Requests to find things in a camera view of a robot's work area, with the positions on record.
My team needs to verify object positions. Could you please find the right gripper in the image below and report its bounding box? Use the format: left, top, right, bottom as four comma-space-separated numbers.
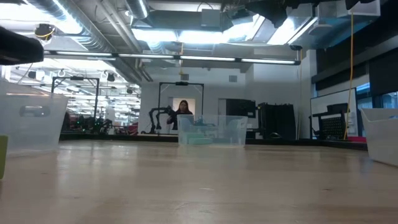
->
245, 0, 292, 29

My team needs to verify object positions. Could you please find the translucent grey plastic bin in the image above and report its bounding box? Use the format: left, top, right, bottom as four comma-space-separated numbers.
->
359, 107, 398, 169

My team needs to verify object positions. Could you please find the black cabinet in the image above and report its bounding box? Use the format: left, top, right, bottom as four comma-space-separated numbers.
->
225, 97, 257, 119
257, 101, 297, 141

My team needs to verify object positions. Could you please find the round silver air duct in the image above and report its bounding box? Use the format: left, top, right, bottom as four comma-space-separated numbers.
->
23, 0, 147, 57

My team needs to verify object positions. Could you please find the window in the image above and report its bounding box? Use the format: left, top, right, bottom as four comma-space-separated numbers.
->
356, 82, 398, 110

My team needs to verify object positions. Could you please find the black yellow cord reel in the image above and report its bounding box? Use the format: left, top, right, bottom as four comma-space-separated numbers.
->
33, 23, 57, 43

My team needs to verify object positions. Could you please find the black table frame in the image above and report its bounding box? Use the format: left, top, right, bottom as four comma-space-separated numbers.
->
58, 133, 368, 152

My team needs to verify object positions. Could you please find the clear plastic bin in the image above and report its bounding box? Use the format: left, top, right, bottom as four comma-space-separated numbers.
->
0, 79, 70, 156
176, 114, 249, 147

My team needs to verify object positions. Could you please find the black gantry stand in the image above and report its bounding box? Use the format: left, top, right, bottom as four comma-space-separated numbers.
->
157, 81, 205, 135
50, 76, 101, 121

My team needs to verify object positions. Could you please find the person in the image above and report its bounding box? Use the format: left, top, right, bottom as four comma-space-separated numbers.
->
166, 99, 194, 131

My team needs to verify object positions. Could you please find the black pegboard cart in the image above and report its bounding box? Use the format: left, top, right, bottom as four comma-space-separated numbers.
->
309, 103, 352, 140

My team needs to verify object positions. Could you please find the long ceiling light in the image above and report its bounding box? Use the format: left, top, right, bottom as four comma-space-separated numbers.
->
43, 49, 302, 66

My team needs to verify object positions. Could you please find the grey ceiling unit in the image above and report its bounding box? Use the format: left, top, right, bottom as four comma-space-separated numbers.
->
200, 8, 224, 32

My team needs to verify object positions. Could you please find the green arch block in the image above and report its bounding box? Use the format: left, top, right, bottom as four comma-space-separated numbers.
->
0, 134, 9, 180

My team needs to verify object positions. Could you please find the whiteboard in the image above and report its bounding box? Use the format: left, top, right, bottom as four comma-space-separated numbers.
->
310, 87, 358, 139

